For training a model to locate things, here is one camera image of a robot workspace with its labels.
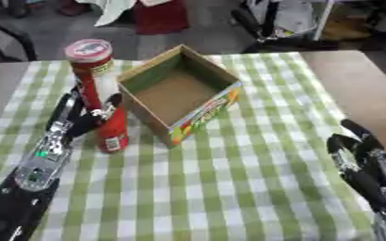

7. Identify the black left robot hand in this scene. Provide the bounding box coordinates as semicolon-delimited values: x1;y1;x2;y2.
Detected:
44;88;126;138

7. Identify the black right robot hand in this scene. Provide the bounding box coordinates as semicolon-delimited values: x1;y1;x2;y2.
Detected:
325;119;386;217

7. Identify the tall red canister bottle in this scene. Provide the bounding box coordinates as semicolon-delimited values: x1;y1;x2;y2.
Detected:
62;38;131;154

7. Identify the open cardboard box green inside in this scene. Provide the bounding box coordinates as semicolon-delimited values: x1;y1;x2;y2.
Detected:
115;43;245;149

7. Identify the tan cardboard box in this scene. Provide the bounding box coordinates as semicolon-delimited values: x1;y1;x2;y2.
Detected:
321;14;373;41

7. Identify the white cloth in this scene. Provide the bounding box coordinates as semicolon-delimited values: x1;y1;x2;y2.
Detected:
74;0;173;28

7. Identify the red fabric bag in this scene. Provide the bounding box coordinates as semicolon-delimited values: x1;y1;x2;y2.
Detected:
132;0;192;35

